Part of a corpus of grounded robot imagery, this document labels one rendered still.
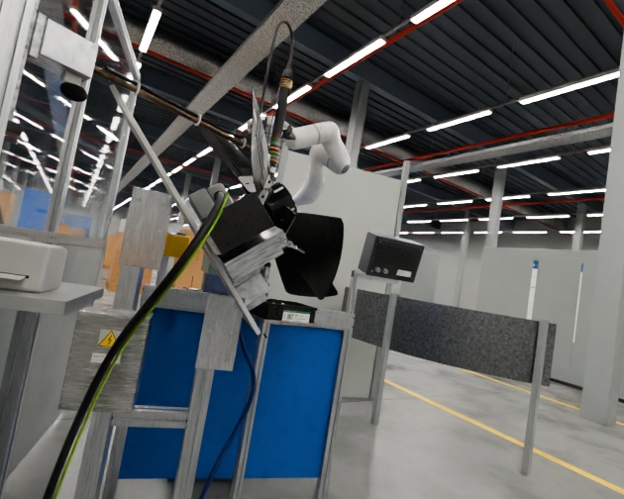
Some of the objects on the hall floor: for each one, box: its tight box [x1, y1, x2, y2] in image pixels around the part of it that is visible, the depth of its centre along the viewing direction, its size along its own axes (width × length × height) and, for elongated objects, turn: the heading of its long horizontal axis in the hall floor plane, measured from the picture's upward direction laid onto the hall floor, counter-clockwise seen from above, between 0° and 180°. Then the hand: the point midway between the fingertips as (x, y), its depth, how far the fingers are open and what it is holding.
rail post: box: [314, 331, 353, 499], centre depth 167 cm, size 4×4×78 cm
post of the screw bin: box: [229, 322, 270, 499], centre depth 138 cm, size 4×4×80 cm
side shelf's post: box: [0, 310, 42, 499], centre depth 90 cm, size 4×4×83 cm
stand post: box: [171, 290, 228, 499], centre depth 102 cm, size 4×9×91 cm, turn 85°
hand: (277, 126), depth 125 cm, fingers open, 8 cm apart
